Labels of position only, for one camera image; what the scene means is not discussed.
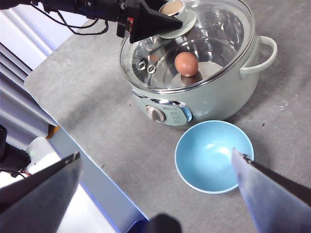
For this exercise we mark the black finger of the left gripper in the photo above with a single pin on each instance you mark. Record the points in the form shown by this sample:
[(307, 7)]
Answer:
[(153, 24)]

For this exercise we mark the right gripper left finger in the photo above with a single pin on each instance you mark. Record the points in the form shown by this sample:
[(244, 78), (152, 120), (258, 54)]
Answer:
[(41, 201)]

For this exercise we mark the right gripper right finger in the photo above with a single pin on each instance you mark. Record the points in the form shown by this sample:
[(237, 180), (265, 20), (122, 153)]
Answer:
[(274, 204)]

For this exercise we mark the brown egg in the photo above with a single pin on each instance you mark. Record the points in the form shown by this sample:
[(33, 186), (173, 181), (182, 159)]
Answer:
[(186, 63)]

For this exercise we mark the glass lid with green knob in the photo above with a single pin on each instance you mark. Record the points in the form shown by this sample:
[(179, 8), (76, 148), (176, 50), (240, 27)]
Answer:
[(218, 29)]

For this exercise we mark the dark blue angular plate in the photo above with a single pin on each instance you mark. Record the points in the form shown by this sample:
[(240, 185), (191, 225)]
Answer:
[(138, 228)]

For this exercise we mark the pale green electric steamer pot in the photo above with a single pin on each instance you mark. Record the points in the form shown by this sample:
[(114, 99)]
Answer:
[(218, 102)]

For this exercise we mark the white rounded device box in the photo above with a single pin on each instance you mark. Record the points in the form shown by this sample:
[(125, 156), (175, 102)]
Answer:
[(41, 153)]

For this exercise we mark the blue ribbed bowl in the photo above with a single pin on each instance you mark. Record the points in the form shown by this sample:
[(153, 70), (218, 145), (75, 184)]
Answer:
[(199, 167)]

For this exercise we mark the black rounded mount stub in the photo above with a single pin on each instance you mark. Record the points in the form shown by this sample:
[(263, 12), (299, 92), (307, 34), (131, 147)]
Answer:
[(165, 224)]

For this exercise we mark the silver aluminium frame rail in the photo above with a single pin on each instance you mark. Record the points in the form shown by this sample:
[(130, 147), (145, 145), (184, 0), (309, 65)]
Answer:
[(14, 72)]

